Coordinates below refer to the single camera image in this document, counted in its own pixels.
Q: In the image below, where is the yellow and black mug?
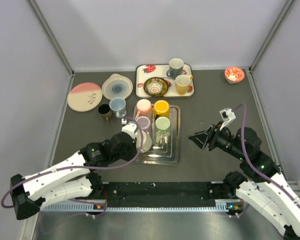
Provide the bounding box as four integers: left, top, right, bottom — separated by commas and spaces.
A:
153, 100, 170, 119

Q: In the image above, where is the light green mug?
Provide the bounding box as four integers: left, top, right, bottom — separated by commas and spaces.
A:
154, 116, 172, 144

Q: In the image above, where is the dark grey-blue mug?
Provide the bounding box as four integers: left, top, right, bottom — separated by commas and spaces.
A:
166, 58, 184, 79

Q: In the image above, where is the light blue mug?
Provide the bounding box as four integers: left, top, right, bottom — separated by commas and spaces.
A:
109, 97, 127, 118

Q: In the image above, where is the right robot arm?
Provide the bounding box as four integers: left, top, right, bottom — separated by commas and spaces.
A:
189, 122, 300, 240

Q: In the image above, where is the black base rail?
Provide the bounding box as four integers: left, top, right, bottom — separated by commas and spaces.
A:
103, 182, 230, 208

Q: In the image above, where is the slotted cable duct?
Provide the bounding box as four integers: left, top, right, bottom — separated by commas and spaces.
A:
41, 201, 245, 213

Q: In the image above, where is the mustard yellow mug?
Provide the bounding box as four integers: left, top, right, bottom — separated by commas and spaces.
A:
175, 75, 193, 95

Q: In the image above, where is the strawberry pattern white tray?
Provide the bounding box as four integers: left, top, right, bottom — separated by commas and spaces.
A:
135, 63, 195, 99

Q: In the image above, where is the cream mug black handle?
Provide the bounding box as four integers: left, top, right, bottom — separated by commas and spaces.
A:
135, 130, 152, 153

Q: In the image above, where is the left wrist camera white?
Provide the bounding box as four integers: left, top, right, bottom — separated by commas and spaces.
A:
121, 117, 138, 140

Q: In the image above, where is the black and gold cup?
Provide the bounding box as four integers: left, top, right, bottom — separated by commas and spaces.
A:
98, 104, 113, 121

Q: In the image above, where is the floral patterned small bowl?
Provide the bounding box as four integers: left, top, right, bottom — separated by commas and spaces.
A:
143, 77, 169, 98

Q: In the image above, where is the pink and cream plate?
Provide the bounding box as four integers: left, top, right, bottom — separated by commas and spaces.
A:
67, 82, 103, 112

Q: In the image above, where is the silver metal tray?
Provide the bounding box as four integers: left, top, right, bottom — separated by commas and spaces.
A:
135, 104, 181, 165

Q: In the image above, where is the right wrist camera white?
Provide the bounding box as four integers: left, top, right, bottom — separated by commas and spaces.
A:
219, 107, 236, 130

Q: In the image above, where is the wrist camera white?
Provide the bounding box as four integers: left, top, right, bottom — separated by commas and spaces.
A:
121, 117, 138, 140
219, 107, 236, 130

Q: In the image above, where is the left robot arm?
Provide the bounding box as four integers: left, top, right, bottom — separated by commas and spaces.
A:
10, 131, 138, 220

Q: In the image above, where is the pink and white mug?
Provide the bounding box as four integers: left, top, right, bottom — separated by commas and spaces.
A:
135, 99, 153, 119

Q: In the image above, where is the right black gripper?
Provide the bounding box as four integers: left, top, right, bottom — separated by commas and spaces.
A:
187, 120, 246, 160

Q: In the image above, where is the blue ringed cream plate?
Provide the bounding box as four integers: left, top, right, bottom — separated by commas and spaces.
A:
101, 73, 133, 100

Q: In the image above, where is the lilac purple mug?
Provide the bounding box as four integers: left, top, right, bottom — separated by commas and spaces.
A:
136, 116, 153, 135

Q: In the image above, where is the red patterned small bowl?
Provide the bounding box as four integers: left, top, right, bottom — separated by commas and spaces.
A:
224, 66, 245, 84

